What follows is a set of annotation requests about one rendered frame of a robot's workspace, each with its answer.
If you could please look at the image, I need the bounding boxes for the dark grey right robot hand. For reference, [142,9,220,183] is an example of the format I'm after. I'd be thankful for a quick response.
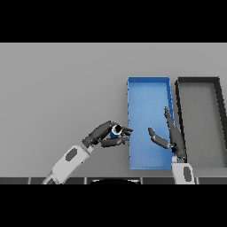
[147,106,187,161]

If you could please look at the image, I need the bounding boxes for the dark grey bin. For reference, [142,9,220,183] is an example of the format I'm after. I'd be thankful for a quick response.
[175,76,227,170]

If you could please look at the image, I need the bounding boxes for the blue bin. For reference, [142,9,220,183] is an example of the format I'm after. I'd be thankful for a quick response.
[127,75,176,170]

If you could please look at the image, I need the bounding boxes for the blue pipe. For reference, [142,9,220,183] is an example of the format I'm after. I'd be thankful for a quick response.
[109,124,123,139]

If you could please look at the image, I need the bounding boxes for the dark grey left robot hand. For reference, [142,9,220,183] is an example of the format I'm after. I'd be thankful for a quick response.
[82,120,134,149]

